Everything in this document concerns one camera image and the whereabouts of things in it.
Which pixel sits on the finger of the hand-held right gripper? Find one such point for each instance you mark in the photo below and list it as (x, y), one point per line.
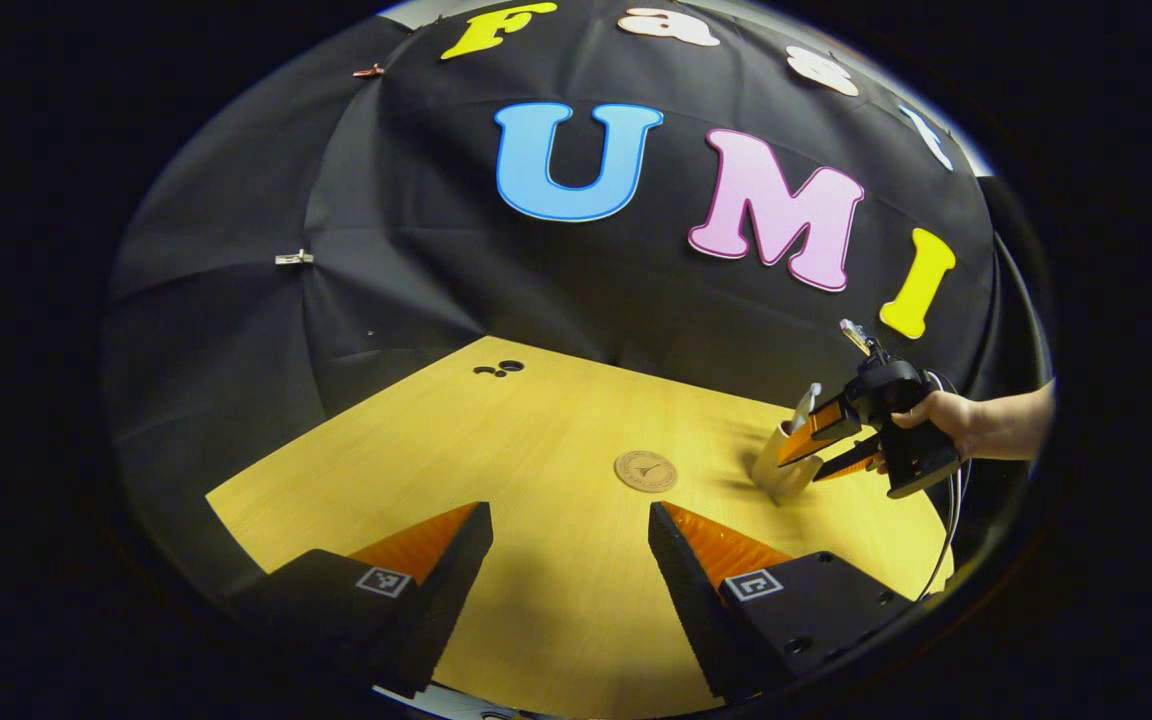
(848, 460)
(814, 430)

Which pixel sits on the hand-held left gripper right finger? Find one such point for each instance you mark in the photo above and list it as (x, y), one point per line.
(681, 570)

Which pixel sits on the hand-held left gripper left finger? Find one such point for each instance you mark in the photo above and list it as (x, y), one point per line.
(451, 575)

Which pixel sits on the white toothpaste tube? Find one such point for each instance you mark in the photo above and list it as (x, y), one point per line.
(807, 405)

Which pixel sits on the beige cup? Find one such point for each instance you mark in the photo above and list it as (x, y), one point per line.
(781, 470)

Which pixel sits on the round brown coaster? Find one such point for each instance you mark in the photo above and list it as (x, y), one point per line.
(646, 471)

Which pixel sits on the wooden desktop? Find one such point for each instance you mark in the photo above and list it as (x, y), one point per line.
(556, 600)

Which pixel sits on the black backdrop cloth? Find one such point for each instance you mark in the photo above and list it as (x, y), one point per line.
(556, 280)

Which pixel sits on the white cloth clip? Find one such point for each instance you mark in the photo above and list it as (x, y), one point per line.
(293, 258)

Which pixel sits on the orange cloth clip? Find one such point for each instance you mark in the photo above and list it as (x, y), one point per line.
(369, 71)

